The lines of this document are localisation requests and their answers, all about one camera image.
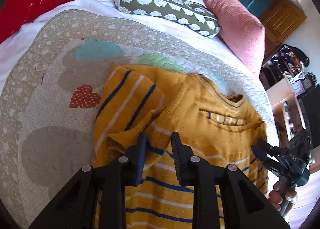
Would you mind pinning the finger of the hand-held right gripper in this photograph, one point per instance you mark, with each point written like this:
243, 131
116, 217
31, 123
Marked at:
268, 147
261, 155

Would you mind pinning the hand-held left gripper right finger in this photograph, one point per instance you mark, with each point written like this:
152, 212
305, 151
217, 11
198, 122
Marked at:
179, 161

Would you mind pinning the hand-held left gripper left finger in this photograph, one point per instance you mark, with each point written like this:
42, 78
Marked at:
139, 161

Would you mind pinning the yellow striped knit sweater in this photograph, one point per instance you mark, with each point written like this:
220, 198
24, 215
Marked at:
200, 119

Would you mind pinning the person's right forearm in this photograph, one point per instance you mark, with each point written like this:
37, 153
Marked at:
307, 194

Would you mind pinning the person's right hand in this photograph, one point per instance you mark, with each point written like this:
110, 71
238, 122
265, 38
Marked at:
275, 195

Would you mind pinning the beige shelf cabinet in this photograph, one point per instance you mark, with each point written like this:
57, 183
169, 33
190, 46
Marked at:
278, 114

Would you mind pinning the black television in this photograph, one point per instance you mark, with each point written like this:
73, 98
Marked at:
308, 111

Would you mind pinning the small purple clock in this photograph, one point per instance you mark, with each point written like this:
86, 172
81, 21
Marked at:
297, 88

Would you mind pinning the ornate dark table clock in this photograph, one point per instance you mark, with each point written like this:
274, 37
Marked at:
310, 82

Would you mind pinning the cluttered storage rack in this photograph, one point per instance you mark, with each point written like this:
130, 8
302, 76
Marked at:
285, 64

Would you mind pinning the pink ribbed pillow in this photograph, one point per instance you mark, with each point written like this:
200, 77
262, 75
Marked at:
235, 26

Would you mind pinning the quilted heart-pattern bed blanket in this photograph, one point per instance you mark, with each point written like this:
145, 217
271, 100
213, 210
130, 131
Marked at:
50, 69

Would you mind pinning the wooden door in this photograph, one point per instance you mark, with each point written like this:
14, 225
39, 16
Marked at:
282, 19

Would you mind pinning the green hedgehog-print bolster pillow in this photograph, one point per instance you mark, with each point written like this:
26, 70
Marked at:
160, 4

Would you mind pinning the white bed sheet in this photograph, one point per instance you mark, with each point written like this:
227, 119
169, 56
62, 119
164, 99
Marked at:
87, 2

